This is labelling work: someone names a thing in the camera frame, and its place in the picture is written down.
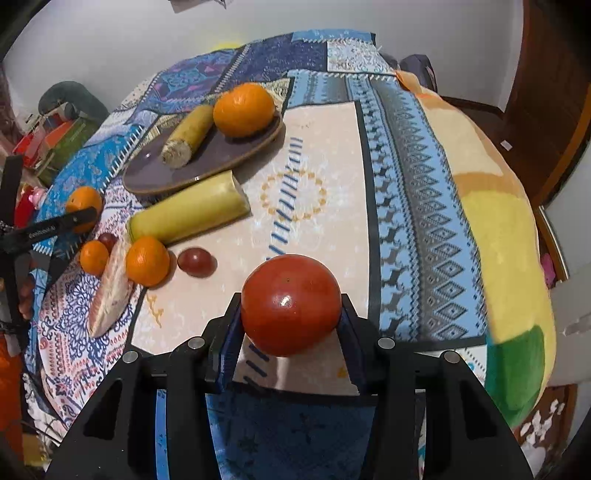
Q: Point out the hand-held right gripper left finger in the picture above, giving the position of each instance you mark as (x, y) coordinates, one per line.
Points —
(229, 357)

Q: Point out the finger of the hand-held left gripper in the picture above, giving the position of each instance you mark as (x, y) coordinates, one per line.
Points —
(55, 227)

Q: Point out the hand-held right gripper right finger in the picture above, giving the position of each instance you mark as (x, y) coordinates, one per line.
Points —
(353, 362)

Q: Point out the large red tomato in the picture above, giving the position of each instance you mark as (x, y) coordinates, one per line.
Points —
(291, 307)

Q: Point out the purple oval plate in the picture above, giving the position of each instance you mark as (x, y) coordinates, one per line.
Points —
(152, 173)

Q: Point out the small orange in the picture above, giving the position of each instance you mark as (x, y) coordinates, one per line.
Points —
(83, 199)
(93, 258)
(147, 261)

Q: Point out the pink pomelo wedge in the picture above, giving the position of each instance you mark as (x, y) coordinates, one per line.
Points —
(111, 295)

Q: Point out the colourful toy boxes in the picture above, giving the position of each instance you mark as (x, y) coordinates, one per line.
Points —
(60, 138)

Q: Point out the green cushion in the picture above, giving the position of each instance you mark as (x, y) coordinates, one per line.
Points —
(69, 94)

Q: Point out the short yellow corn piece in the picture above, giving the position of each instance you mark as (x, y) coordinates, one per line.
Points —
(187, 136)

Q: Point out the blue patchwork printed blanket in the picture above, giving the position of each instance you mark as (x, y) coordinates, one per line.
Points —
(406, 184)

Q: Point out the brown floral rug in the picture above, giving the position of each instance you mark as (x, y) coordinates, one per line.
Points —
(545, 424)

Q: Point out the yellow green fleece blanket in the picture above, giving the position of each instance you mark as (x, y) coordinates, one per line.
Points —
(498, 221)

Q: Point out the large orange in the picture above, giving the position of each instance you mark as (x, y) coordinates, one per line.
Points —
(244, 110)

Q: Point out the dark backpack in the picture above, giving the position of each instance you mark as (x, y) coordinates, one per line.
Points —
(418, 64)

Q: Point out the brown wooden door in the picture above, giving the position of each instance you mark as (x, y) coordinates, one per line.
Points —
(545, 69)

